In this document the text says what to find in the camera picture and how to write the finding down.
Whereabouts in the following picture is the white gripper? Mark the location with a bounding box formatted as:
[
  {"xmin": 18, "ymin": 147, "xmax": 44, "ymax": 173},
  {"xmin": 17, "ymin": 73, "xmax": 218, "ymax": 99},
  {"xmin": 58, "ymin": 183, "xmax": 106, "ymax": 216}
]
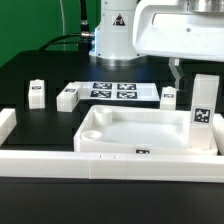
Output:
[{"xmin": 133, "ymin": 0, "xmax": 224, "ymax": 90}]

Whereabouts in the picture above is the white desk tabletop tray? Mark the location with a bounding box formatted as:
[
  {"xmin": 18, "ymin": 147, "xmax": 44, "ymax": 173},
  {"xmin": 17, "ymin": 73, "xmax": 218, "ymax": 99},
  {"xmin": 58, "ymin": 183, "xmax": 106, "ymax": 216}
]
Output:
[{"xmin": 73, "ymin": 105, "xmax": 218, "ymax": 155}]

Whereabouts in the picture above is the white fiducial marker sheet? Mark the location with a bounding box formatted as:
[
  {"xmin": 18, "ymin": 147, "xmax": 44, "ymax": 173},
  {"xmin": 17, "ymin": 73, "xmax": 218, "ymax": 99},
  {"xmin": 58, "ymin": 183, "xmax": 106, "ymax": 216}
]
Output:
[{"xmin": 80, "ymin": 81, "xmax": 160, "ymax": 102}]

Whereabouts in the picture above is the white U-shaped obstacle fence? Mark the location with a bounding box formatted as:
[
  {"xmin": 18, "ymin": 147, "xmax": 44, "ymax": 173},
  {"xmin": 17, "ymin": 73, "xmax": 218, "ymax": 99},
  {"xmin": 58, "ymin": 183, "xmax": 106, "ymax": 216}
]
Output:
[{"xmin": 0, "ymin": 114, "xmax": 224, "ymax": 183}]

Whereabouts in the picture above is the black cable with connector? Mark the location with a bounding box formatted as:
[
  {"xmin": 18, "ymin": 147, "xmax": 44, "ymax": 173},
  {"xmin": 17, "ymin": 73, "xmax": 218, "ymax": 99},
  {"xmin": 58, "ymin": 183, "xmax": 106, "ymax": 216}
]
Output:
[{"xmin": 39, "ymin": 0, "xmax": 98, "ymax": 52}]

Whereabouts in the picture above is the thin white cable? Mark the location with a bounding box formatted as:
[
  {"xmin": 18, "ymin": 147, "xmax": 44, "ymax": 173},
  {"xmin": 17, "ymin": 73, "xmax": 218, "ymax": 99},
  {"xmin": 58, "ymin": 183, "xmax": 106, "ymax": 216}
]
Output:
[{"xmin": 59, "ymin": 0, "xmax": 66, "ymax": 52}]

